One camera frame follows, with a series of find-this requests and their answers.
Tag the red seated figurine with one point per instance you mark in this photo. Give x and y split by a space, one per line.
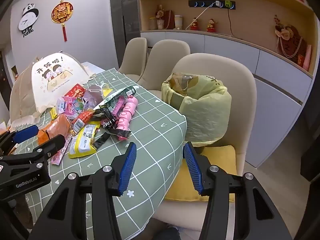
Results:
211 25
194 24

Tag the green checked tablecloth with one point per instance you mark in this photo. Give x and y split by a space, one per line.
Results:
150 130

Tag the white charger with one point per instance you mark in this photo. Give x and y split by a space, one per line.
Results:
218 4

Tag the pink strip wrapper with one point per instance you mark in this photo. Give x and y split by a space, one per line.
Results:
60 152

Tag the lilac plastic box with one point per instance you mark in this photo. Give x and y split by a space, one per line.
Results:
96 92

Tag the yellow and white snack packet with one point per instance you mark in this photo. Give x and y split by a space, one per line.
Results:
83 141

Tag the pink box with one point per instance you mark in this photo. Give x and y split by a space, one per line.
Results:
307 57

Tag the red knot wall ornament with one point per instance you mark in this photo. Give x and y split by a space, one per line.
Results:
62 12

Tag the black power strip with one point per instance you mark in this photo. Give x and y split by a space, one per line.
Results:
200 4

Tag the white and yellow cup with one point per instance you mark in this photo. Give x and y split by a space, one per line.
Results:
178 22

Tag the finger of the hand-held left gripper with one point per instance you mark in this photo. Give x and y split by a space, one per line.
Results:
51 143
25 132

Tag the glass jar yellow lid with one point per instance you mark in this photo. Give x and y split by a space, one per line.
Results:
152 24

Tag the green charger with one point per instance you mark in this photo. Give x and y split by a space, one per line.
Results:
227 4

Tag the black torn wrapper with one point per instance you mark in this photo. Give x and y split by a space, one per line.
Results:
110 125

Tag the small brown bouquet bag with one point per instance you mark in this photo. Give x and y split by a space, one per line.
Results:
168 18

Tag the dark green long wrapper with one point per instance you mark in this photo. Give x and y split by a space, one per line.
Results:
117 98

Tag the pink cartoon packet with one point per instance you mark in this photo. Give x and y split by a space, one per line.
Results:
71 105

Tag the cream printed food cover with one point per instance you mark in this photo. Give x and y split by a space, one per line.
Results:
57 80

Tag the large brown bouquet bag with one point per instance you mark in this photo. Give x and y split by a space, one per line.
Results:
293 42

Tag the beige chair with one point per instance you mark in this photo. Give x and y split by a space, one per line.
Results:
240 85
167 52
135 52

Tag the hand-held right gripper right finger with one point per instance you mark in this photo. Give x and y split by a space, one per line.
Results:
195 170

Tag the wooden wall shelf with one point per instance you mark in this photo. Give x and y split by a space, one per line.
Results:
257 22

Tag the panda wall clock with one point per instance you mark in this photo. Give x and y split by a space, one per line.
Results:
27 20

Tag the small yellow sachet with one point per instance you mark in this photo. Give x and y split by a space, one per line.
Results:
53 113

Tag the red brown snack packet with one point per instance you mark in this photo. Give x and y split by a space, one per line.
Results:
83 120

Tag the yellow seat cushion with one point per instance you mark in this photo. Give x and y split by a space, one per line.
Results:
220 160

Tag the small red packet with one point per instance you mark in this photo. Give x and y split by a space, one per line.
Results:
300 60

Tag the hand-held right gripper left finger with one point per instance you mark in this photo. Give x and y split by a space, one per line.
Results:
127 170

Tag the orange snack packet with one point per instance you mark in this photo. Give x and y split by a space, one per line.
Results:
56 128

